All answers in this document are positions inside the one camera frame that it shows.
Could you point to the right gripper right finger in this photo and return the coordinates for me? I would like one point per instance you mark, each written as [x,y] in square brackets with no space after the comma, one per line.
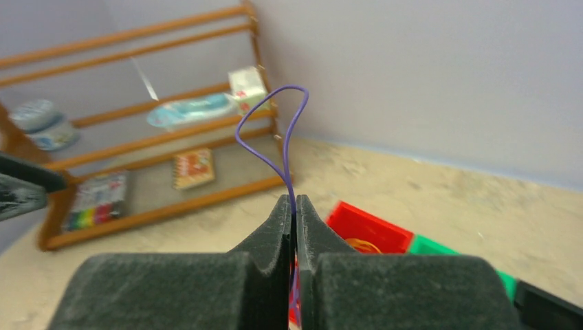
[341,288]

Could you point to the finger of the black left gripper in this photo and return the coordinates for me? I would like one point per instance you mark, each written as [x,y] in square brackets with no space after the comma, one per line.
[26,186]

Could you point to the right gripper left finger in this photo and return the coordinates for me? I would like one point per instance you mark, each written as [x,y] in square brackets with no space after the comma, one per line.
[244,288]

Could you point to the red plastic bin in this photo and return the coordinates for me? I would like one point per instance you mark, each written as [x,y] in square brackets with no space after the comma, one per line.
[366,233]

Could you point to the blue white tape roll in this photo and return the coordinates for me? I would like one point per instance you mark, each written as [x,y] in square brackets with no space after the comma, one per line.
[44,124]

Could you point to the coloured marker set pack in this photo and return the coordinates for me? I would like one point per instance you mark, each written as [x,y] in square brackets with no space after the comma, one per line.
[97,201]

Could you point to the orange snack packet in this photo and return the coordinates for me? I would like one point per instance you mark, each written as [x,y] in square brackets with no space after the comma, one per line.
[193,168]

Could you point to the blue white oval package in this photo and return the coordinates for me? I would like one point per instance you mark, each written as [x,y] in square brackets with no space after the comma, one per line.
[177,113]

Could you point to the wooden shelf rack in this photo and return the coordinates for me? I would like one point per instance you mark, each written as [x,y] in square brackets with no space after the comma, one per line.
[107,85]

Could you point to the black plastic bin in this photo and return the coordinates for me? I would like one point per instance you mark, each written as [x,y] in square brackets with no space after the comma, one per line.
[540,310]

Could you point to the white red box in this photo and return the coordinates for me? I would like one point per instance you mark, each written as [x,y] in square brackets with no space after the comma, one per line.
[247,88]

